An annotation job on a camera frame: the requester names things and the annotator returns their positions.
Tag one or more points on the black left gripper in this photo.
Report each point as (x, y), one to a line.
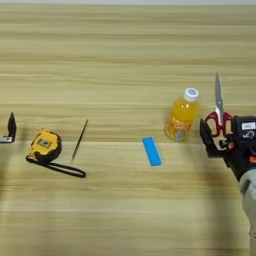
(4, 139)

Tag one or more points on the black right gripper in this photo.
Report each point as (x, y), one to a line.
(241, 160)

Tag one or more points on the orange juice bottle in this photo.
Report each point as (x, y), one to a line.
(181, 116)

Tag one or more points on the blue rectangular block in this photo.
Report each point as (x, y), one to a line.
(152, 151)

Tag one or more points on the yellow black tape measure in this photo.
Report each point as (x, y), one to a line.
(45, 143)

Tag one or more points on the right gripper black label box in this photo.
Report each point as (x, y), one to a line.
(245, 131)

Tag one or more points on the thin black stick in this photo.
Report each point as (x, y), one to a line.
(80, 140)

